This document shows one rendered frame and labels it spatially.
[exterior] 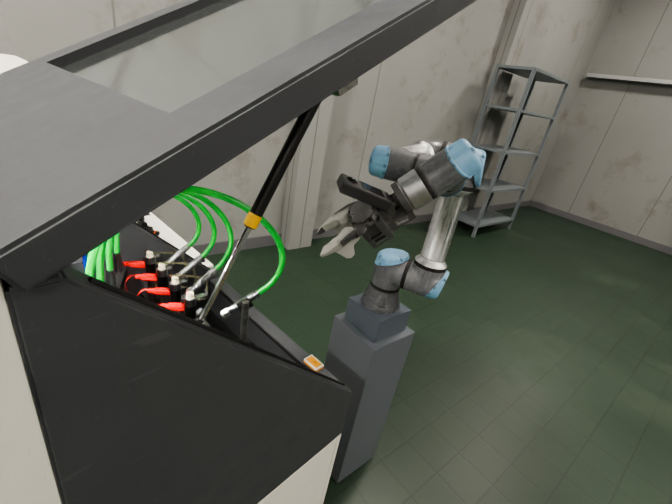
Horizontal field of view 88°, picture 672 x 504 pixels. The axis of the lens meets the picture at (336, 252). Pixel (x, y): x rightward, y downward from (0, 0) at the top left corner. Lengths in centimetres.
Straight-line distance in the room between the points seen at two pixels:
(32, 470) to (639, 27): 889
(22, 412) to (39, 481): 10
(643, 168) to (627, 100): 125
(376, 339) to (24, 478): 108
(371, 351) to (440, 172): 82
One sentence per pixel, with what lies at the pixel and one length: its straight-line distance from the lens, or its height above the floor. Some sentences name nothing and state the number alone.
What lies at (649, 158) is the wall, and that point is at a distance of 843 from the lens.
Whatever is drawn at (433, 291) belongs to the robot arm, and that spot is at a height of 106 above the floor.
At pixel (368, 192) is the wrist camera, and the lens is 69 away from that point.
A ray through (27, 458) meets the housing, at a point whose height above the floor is 125.
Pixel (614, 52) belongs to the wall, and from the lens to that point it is 883.
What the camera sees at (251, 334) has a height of 89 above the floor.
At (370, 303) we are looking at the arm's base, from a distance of 136.
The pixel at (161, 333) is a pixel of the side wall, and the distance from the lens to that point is 47.
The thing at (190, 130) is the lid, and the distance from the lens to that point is 38.
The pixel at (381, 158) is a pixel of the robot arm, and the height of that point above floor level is 151.
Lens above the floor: 164
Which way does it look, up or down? 25 degrees down
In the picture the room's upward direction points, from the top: 11 degrees clockwise
